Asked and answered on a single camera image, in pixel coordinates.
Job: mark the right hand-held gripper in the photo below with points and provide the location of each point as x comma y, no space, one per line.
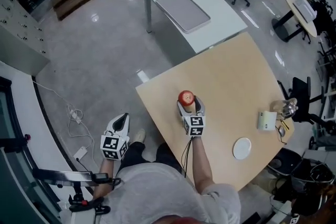
197,123

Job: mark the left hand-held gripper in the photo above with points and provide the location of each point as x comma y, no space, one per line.
113,144

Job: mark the red apple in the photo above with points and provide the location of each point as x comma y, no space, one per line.
186,98

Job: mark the small white plate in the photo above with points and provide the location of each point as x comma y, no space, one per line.
242,148

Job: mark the person's right forearm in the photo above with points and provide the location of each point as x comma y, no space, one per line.
200,165

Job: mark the person's left forearm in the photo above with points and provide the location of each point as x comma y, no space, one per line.
106,173

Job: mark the person's left shoe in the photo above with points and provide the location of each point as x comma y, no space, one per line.
139,136

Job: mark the person's dark trousers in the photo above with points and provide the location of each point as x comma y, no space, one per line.
136,154

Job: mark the white power adapter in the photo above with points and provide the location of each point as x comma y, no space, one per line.
80,153

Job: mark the white paper sheet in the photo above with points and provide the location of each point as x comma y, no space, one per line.
143,77

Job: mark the person's grey shirt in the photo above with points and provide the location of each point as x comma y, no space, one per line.
157,191

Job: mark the white tissue box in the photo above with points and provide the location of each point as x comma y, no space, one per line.
266,120

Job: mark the grey computer mouse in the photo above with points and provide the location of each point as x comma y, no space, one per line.
282,131

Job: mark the shiny silver kettle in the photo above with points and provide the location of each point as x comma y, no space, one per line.
284,108

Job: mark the white desk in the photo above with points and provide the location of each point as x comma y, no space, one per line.
223,21

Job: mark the yellow utility knife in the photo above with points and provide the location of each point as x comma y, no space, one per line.
284,124

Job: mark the grey rectangular tray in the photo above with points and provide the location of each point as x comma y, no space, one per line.
183,10

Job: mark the grey drawer cabinet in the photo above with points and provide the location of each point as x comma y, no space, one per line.
21,47

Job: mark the round wooden table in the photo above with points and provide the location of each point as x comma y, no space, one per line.
291,5

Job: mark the black device on clamp mount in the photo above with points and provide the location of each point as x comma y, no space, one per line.
65,175

